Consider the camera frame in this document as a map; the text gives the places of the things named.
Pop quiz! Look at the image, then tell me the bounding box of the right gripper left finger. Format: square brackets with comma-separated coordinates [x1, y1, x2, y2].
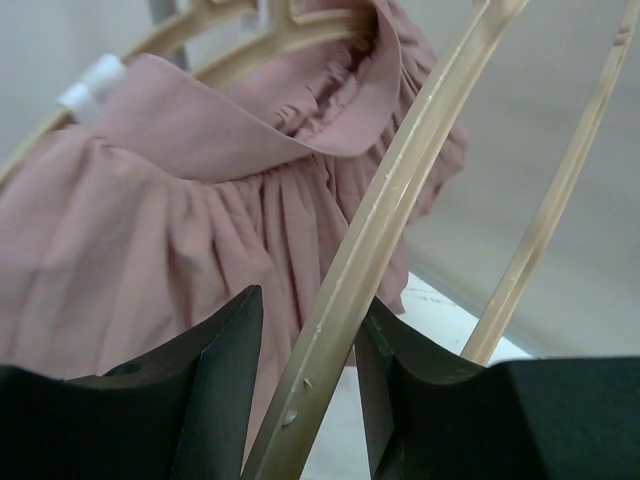
[1, 286, 263, 479]

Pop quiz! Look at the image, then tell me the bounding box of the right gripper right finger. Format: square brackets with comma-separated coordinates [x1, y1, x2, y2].
[355, 302, 639, 479]

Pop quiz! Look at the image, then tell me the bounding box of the wooden hanger with pink dress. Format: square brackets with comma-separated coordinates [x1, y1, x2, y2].
[0, 0, 376, 186]

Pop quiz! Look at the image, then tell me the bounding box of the pink dress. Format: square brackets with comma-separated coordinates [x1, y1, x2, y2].
[0, 0, 471, 461]

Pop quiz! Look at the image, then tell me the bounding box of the white clothes rack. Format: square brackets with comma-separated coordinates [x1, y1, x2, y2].
[57, 1, 188, 125]

